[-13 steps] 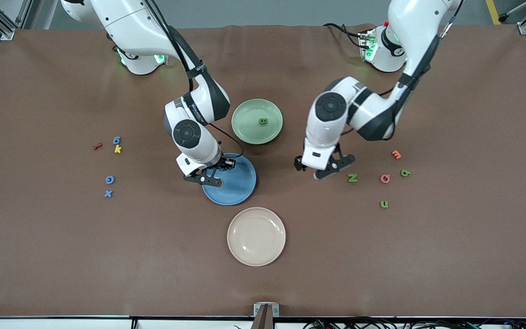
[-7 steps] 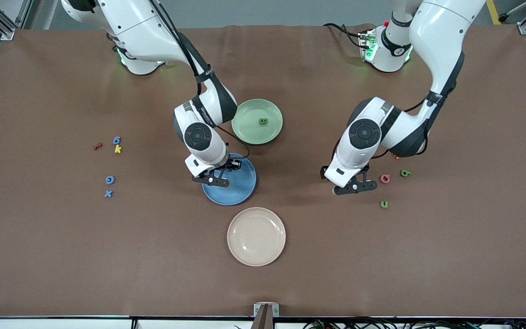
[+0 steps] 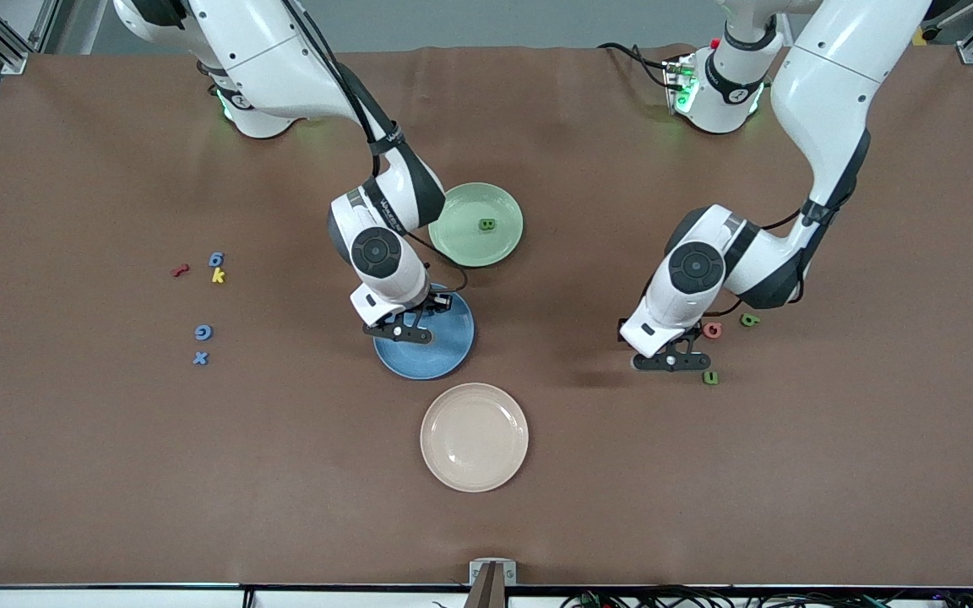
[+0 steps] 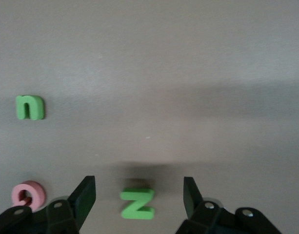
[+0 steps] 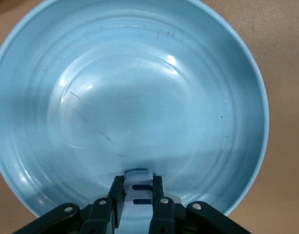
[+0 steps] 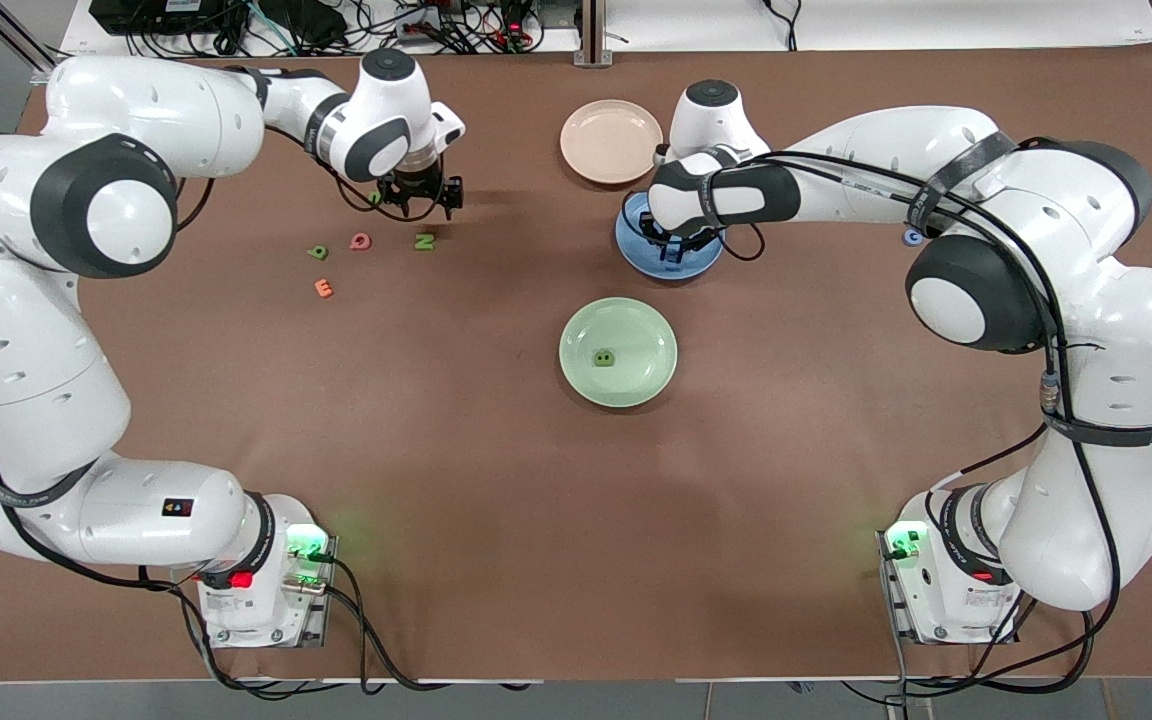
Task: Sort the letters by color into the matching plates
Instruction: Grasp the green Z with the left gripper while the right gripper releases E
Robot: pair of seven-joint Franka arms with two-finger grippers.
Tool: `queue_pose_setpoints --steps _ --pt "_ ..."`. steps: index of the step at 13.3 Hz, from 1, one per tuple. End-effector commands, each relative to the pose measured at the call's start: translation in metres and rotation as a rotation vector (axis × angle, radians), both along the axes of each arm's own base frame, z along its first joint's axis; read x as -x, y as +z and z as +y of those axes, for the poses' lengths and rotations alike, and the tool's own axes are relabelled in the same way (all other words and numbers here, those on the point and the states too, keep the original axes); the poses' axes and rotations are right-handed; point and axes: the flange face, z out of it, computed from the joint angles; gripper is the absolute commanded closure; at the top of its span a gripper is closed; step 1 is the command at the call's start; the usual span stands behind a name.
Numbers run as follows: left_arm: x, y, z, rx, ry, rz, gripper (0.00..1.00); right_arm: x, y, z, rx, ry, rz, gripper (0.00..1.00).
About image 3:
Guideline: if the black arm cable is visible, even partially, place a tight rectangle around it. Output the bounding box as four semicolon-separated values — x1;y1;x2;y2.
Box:
723;209;807;318
280;0;468;294

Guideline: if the grey metal camera bracket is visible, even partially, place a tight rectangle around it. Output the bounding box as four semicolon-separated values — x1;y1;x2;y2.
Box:
469;559;518;608

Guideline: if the cream plate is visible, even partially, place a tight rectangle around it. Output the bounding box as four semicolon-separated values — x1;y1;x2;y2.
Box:
420;383;530;493

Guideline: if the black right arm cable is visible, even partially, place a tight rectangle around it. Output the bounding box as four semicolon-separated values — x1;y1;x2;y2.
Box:
280;0;468;294

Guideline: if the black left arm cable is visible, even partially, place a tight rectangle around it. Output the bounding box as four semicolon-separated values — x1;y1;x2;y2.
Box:
723;209;807;318

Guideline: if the black left base cable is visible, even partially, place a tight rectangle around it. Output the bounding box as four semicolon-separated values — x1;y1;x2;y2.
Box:
598;42;675;90

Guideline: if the blue plate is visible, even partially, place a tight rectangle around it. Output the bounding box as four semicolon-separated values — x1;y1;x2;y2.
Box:
372;287;476;381

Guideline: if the brown table mat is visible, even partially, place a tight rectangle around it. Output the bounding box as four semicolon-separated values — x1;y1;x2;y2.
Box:
0;44;973;589

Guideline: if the green plate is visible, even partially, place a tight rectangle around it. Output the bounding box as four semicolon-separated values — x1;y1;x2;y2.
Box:
432;182;525;269

